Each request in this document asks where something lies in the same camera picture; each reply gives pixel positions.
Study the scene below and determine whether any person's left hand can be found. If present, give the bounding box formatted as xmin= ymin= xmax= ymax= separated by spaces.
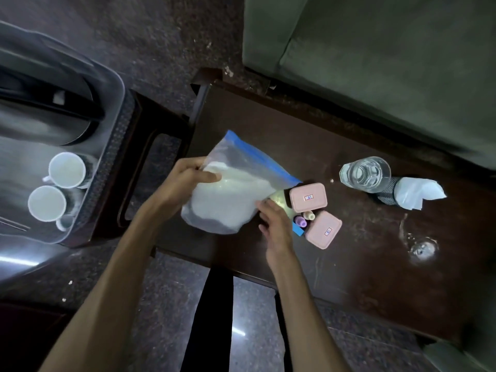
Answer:
xmin=153 ymin=157 xmax=222 ymax=226

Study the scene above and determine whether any person's right hand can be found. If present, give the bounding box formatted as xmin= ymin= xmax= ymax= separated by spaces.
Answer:
xmin=256 ymin=199 xmax=298 ymax=273

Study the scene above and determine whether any clear zip bag white powder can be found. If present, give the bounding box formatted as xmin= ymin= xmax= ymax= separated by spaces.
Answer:
xmin=181 ymin=130 xmax=302 ymax=235

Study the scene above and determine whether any person's right forearm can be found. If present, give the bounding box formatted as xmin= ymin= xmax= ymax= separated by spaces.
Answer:
xmin=269 ymin=261 xmax=351 ymax=372

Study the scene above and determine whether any person's left forearm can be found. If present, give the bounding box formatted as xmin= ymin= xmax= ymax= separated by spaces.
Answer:
xmin=39 ymin=207 xmax=183 ymax=372

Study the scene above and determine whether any pale yellow-green bottle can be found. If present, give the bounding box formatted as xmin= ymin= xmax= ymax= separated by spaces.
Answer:
xmin=269 ymin=188 xmax=296 ymax=220

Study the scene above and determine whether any pink lidded plastic container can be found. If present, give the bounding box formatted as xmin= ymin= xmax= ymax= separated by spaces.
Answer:
xmin=289 ymin=183 xmax=328 ymax=214
xmin=305 ymin=211 xmax=343 ymax=251

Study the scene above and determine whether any person's left leg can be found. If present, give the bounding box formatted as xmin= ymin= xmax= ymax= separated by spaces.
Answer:
xmin=180 ymin=266 xmax=234 ymax=372

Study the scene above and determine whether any clear glass of water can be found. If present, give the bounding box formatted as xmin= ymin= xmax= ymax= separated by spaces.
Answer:
xmin=339 ymin=156 xmax=392 ymax=194

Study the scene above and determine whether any black mesh napkin holder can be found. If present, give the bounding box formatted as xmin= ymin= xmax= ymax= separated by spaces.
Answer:
xmin=373 ymin=176 xmax=404 ymax=206

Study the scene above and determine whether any white ceramic cup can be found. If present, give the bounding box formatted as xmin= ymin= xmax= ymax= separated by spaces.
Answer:
xmin=27 ymin=185 xmax=84 ymax=233
xmin=41 ymin=152 xmax=98 ymax=190

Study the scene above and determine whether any clear plastic tray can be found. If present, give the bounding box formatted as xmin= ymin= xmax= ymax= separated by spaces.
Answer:
xmin=0 ymin=21 xmax=127 ymax=245

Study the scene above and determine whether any green fabric sofa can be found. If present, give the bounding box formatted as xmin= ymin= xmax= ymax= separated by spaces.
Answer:
xmin=242 ymin=0 xmax=496 ymax=172

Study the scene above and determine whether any green upholstered chair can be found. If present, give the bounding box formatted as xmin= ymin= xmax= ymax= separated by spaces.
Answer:
xmin=422 ymin=334 xmax=496 ymax=372

